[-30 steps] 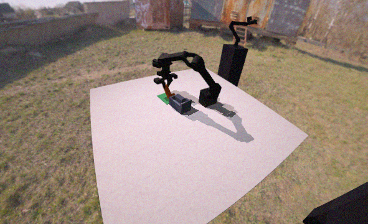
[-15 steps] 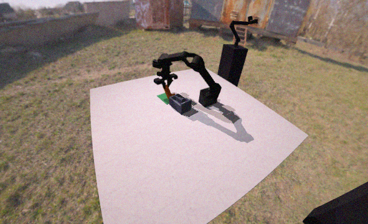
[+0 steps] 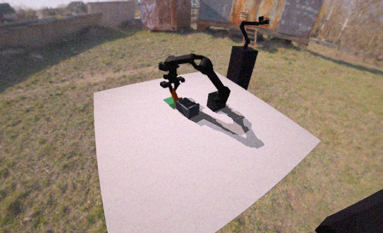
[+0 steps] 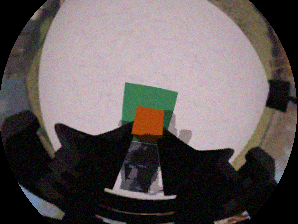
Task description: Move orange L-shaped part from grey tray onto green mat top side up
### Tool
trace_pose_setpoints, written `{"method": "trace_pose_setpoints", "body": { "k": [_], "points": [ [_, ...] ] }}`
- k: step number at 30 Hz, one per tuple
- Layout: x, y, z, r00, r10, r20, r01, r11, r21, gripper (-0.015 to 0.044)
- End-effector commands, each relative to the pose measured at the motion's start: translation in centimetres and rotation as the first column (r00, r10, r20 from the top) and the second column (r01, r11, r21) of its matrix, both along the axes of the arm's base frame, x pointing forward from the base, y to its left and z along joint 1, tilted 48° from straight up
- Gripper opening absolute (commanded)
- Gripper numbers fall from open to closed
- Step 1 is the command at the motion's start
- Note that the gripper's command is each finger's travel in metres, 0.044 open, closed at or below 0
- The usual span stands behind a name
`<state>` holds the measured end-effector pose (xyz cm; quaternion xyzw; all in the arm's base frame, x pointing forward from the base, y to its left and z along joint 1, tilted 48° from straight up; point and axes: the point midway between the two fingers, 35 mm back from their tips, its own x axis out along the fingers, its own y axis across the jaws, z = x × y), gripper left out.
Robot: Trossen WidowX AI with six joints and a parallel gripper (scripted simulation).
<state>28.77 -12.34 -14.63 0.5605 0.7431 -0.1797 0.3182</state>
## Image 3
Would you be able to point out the orange l-shaped part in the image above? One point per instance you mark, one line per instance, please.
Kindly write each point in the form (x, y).
(174, 95)

